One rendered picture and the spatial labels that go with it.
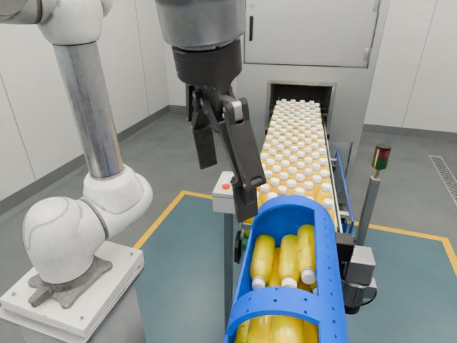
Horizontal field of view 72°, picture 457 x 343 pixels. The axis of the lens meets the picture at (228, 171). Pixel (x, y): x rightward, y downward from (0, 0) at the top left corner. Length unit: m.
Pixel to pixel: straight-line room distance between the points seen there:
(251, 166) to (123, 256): 0.85
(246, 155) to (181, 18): 0.15
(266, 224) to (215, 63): 0.88
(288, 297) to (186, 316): 1.57
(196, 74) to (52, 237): 0.70
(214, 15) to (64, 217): 0.73
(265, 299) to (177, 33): 0.59
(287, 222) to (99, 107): 0.71
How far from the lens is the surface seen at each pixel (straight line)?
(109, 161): 0.96
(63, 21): 0.83
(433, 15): 5.22
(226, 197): 1.32
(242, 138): 0.33
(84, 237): 0.98
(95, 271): 1.09
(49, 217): 0.94
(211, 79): 0.34
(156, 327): 2.25
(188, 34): 0.32
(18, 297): 1.16
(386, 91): 5.28
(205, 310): 2.28
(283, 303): 0.74
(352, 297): 1.60
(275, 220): 1.14
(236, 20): 0.33
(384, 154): 1.50
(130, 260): 1.12
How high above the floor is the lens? 1.80
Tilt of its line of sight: 28 degrees down
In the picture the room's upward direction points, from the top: straight up
